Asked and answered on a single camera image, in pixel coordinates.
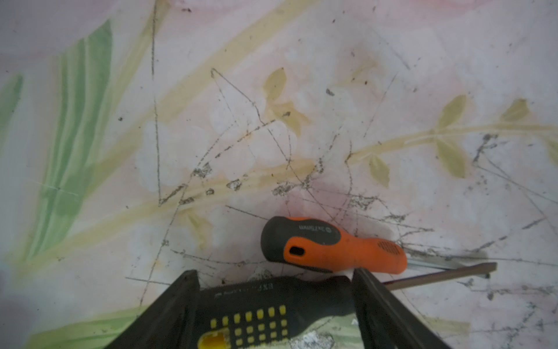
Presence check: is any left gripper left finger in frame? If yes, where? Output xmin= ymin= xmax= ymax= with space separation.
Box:
xmin=107 ymin=270 xmax=201 ymax=349

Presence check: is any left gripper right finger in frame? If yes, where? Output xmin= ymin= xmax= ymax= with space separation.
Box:
xmin=352 ymin=268 xmax=448 ymax=349

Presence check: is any black yellow dotted screwdriver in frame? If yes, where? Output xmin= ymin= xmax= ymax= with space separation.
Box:
xmin=190 ymin=263 xmax=497 ymax=348

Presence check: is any large orange black screwdriver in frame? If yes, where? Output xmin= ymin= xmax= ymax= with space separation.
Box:
xmin=260 ymin=216 xmax=455 ymax=275

